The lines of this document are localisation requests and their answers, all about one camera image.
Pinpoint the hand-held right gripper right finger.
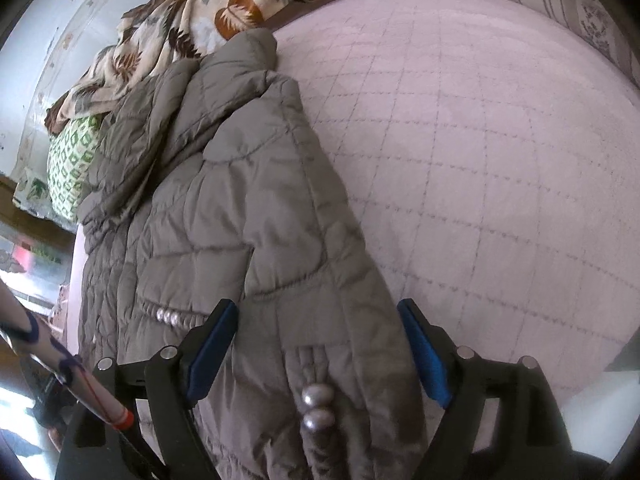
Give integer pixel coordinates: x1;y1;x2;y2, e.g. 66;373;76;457
397;298;573;480

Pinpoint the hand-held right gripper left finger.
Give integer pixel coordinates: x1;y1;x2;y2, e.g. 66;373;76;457
55;299;240;480

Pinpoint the olive hooded puffer jacket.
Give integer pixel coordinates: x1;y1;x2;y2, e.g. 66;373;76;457
75;27;431;480

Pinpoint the white rod with red tip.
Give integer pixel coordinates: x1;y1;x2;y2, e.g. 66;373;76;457
0;280;136;431

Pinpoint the pink quilted bed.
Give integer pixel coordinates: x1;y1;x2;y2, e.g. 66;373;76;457
65;0;640;461

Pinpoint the green checkered pillow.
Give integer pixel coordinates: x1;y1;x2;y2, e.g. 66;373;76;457
46;114;108;223

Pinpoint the leaf print bag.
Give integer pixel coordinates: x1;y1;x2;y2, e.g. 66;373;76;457
12;172;53;211

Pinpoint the cream leaf print blanket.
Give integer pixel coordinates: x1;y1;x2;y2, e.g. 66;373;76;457
44;0;366;133

